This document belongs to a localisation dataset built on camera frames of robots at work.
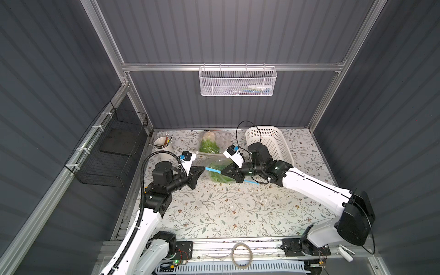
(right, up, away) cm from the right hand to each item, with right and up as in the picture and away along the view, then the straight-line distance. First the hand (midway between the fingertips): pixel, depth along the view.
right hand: (225, 171), depth 72 cm
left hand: (-9, +1, -1) cm, 9 cm away
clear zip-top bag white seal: (-1, +15, +40) cm, 43 cm away
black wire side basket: (-52, +7, 0) cm, 52 cm away
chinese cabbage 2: (-10, +11, +29) cm, 33 cm away
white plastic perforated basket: (+32, +16, +43) cm, 56 cm away
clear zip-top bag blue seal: (-3, +4, +18) cm, 19 cm away
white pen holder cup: (-38, +12, +30) cm, 50 cm away
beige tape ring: (+11, -35, 0) cm, 36 cm away
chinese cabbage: (-2, -3, +2) cm, 4 cm away
